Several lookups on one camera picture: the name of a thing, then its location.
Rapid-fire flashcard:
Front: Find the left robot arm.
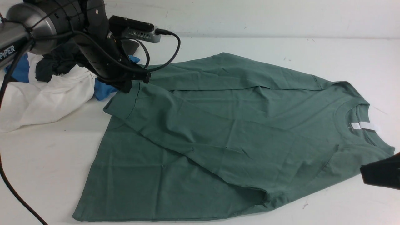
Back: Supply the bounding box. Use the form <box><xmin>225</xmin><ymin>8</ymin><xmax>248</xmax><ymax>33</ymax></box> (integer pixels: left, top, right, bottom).
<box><xmin>1</xmin><ymin>0</ymin><xmax>151</xmax><ymax>93</ymax></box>

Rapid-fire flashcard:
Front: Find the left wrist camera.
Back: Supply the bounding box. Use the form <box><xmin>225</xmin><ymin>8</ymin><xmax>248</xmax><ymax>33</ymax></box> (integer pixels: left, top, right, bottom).
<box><xmin>108</xmin><ymin>15</ymin><xmax>161</xmax><ymax>43</ymax></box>

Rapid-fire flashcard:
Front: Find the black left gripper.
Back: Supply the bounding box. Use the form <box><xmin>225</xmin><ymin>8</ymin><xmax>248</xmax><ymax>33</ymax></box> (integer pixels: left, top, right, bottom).
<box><xmin>74</xmin><ymin>0</ymin><xmax>151</xmax><ymax>93</ymax></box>

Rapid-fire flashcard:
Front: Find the green long-sleeve top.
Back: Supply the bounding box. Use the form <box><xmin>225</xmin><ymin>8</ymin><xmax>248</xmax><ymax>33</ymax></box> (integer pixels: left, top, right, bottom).
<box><xmin>72</xmin><ymin>53</ymin><xmax>394</xmax><ymax>221</ymax></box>

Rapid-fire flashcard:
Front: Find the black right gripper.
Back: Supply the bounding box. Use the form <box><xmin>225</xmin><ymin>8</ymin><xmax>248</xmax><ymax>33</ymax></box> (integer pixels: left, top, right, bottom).
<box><xmin>360</xmin><ymin>153</ymin><xmax>400</xmax><ymax>190</ymax></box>

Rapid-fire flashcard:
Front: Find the blue shirt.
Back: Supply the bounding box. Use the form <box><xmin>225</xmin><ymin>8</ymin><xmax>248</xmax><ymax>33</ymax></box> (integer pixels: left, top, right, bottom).
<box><xmin>4</xmin><ymin>55</ymin><xmax>141</xmax><ymax>102</ymax></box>

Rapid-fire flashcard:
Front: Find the dark grey shirt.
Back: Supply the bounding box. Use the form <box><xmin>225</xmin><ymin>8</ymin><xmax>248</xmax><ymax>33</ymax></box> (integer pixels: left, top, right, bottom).
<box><xmin>35</xmin><ymin>39</ymin><xmax>140</xmax><ymax>83</ymax></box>

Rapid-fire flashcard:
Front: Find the white shirt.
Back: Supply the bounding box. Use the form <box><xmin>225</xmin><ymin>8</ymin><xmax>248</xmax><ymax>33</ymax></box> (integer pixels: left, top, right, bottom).
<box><xmin>0</xmin><ymin>53</ymin><xmax>96</xmax><ymax>133</ymax></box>

